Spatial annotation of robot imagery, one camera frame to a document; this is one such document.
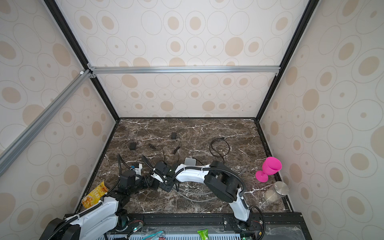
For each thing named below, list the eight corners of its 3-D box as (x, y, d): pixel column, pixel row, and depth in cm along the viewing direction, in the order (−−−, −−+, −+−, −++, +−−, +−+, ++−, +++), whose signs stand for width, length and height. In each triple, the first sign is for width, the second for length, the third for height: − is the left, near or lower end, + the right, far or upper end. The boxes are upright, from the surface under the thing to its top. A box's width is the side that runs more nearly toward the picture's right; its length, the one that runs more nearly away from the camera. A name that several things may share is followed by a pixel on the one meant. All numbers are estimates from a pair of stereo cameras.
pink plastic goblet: (256, 182, 90) (267, 169, 76) (253, 170, 94) (263, 156, 81) (270, 182, 90) (283, 169, 76) (266, 170, 94) (278, 156, 81)
